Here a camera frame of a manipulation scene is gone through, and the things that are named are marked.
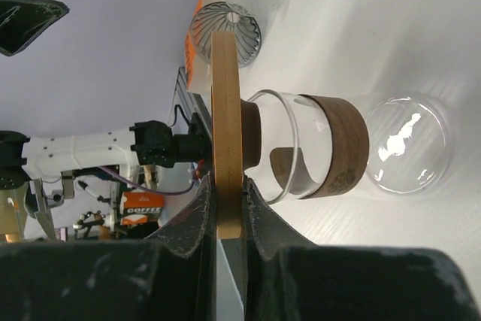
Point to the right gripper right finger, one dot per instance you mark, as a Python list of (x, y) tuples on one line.
[(288, 277)]

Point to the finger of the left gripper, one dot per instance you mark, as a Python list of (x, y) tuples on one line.
[(22, 21)]

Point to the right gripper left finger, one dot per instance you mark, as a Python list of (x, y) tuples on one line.
[(170, 275)]

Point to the wooden dripper ring stand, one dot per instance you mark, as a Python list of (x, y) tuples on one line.
[(227, 135)]

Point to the orange coffee filter box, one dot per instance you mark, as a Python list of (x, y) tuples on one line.
[(197, 69)]

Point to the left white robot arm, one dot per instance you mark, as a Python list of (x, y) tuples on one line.
[(25, 158)]

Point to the background coffee box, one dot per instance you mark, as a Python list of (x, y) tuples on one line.
[(138, 208)]

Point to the glass carafe with brown band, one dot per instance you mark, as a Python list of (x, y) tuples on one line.
[(312, 146)]

